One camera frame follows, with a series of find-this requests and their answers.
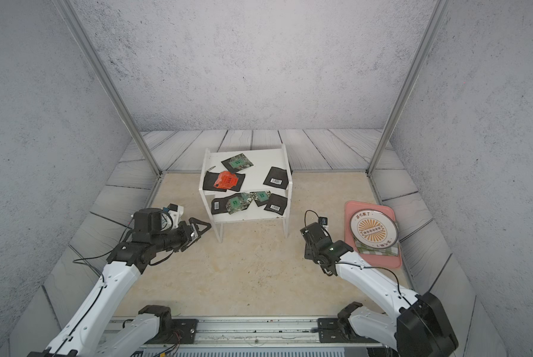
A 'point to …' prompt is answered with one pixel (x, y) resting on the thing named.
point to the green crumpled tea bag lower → (240, 202)
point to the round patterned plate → (374, 228)
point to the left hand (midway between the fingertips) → (208, 230)
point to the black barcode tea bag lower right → (276, 204)
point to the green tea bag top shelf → (237, 162)
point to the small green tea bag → (261, 198)
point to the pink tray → (351, 209)
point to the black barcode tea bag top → (277, 177)
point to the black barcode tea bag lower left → (219, 204)
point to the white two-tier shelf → (246, 185)
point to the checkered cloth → (391, 251)
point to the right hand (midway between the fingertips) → (316, 246)
